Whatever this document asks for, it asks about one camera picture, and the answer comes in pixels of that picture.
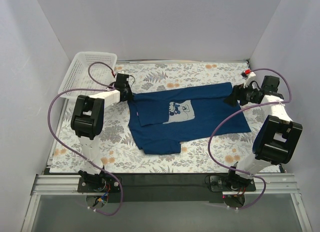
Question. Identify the white plastic perforated basket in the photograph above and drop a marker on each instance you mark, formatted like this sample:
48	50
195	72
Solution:
88	70

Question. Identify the blue t shirt cartoon print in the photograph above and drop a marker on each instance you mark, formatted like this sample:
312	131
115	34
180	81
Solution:
160	121

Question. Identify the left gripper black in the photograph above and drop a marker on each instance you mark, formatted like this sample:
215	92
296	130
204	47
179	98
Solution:
129	93

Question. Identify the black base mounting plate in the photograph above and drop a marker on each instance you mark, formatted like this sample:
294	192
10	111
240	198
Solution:
216	186

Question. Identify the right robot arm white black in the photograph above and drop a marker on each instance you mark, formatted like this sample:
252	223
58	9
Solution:
277	139

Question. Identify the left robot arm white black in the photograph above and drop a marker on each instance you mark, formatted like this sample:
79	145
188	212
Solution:
87	123

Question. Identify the aluminium frame rail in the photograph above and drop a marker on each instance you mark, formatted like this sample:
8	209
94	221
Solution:
66	184

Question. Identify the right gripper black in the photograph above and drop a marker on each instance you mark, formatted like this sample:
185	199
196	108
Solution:
238	94

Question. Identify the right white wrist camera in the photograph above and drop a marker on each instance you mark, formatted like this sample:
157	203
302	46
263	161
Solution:
248	77

